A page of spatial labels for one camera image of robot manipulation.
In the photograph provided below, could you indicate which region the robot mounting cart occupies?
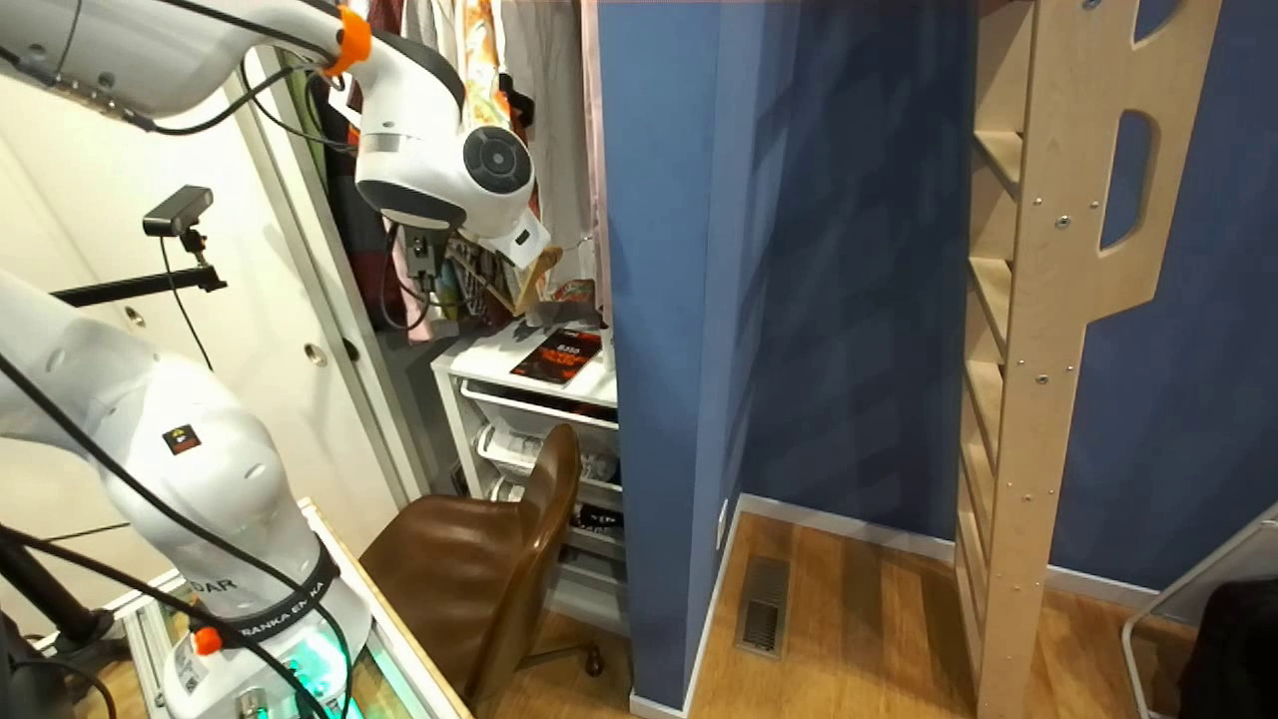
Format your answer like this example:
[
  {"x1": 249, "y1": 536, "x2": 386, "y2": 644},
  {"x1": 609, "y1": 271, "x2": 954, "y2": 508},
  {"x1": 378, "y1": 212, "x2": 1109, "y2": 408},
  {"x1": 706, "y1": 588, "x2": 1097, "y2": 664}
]
[{"x1": 123, "y1": 496, "x2": 471, "y2": 719}]

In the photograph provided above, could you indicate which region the black bag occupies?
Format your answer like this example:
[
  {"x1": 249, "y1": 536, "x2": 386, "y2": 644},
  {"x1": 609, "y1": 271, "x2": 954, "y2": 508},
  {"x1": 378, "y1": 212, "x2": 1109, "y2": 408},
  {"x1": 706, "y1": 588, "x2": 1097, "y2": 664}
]
[{"x1": 1174, "y1": 571, "x2": 1278, "y2": 719}]

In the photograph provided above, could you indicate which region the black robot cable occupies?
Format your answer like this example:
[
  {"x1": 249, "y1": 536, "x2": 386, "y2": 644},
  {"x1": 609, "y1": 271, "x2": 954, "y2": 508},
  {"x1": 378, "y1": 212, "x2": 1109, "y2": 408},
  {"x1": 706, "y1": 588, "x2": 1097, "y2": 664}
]
[{"x1": 0, "y1": 0, "x2": 363, "y2": 719}]

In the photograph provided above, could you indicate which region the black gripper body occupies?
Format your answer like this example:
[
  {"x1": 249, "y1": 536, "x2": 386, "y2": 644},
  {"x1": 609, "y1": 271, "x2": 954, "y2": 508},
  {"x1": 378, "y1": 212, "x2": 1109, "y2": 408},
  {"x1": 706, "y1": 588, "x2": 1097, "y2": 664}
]
[{"x1": 509, "y1": 243, "x2": 560, "y2": 318}]

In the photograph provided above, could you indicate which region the pink shirt with dark cuffs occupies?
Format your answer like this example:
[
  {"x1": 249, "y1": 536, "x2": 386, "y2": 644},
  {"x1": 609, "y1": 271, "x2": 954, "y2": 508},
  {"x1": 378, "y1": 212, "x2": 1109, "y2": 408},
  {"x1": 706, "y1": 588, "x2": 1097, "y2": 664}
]
[{"x1": 529, "y1": 0, "x2": 616, "y2": 292}]

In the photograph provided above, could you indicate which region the wooden loft bed ladder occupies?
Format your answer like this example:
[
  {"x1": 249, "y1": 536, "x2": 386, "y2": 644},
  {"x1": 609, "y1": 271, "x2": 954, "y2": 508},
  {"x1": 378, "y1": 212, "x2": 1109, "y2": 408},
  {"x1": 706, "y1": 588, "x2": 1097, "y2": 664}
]
[{"x1": 954, "y1": 0, "x2": 1228, "y2": 719}]

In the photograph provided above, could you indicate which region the grey wire frame rim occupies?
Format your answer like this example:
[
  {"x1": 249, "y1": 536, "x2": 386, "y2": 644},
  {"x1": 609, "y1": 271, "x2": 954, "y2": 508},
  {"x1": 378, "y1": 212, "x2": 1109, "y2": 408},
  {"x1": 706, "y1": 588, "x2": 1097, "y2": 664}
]
[{"x1": 1122, "y1": 503, "x2": 1278, "y2": 719}]

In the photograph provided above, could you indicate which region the white closet door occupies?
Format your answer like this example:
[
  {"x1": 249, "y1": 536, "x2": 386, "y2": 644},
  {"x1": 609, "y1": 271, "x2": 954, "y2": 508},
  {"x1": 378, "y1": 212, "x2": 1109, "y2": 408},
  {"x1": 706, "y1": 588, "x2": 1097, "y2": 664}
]
[{"x1": 0, "y1": 63, "x2": 434, "y2": 601}]

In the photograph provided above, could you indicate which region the pink dress shirt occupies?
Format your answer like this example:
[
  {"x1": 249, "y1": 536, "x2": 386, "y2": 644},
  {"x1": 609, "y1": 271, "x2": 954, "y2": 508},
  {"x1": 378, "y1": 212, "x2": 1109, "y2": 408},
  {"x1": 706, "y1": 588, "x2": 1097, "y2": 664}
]
[{"x1": 392, "y1": 232, "x2": 438, "y2": 342}]

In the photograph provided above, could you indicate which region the brown leather chair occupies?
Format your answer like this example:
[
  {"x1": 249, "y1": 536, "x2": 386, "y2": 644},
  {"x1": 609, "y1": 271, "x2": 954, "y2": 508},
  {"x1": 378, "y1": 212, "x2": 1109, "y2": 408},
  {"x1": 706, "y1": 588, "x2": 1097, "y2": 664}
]
[{"x1": 356, "y1": 420, "x2": 591, "y2": 719}]

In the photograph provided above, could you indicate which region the black camera on mount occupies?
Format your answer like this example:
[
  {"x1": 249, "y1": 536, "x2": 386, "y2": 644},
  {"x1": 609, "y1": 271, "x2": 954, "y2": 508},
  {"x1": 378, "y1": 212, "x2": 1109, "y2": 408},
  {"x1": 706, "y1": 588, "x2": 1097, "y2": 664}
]
[{"x1": 139, "y1": 178, "x2": 221, "y2": 243}]

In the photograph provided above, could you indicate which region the black tripod stand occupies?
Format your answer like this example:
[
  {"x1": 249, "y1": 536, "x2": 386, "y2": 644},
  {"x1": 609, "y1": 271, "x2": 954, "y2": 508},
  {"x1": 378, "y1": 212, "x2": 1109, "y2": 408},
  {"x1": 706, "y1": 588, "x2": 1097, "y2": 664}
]
[{"x1": 0, "y1": 520, "x2": 130, "y2": 719}]

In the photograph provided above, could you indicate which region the white shelf drawer unit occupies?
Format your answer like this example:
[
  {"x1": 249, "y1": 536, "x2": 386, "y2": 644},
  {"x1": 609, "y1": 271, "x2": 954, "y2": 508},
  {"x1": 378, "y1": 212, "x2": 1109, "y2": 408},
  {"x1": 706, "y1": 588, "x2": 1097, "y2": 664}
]
[{"x1": 432, "y1": 314, "x2": 632, "y2": 629}]

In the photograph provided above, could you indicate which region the black red book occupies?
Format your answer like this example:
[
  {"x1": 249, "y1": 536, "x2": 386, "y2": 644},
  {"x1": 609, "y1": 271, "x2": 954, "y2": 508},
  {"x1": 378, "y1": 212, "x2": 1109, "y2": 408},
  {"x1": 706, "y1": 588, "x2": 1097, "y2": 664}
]
[{"x1": 509, "y1": 328, "x2": 605, "y2": 392}]

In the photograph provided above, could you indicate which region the dark floor vent grille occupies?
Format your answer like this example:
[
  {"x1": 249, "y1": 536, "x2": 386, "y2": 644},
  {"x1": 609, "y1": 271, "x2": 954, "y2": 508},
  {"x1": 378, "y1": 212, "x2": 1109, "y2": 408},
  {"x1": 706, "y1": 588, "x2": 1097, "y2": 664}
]
[{"x1": 740, "y1": 555, "x2": 790, "y2": 654}]

